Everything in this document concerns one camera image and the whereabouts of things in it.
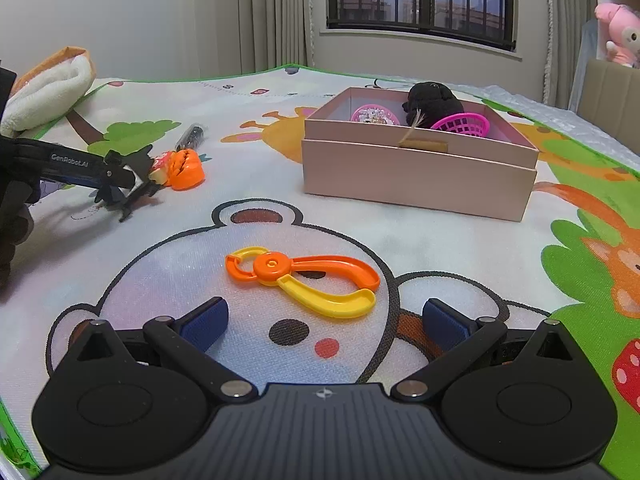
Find orange yellow toy tongs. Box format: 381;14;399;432
224;245;382;321

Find black plush toy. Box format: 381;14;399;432
402;81;464;128

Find beige curtain right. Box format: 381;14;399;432
542;0;597;108

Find yellow hello kitty camera toy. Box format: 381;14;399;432
149;152;172;185

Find black item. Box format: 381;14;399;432
175;124;205;152

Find beige curtain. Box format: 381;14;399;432
542;0;597;108
190;0;314;77

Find white orange fleece blanket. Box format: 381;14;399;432
1;47;96;138

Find white lace bedspread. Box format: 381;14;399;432
456;84;639;171

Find orange toy helmet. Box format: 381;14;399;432
167;148;205;191

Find pink round cartoon tin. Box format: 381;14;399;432
350;104;400;126

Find beige curtain left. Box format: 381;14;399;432
190;0;314;77

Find pink cardboard box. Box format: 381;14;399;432
302;87;538;221

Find pink plastic basket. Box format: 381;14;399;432
432;112;490;138

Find pink plush doll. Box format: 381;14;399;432
594;3;640;68

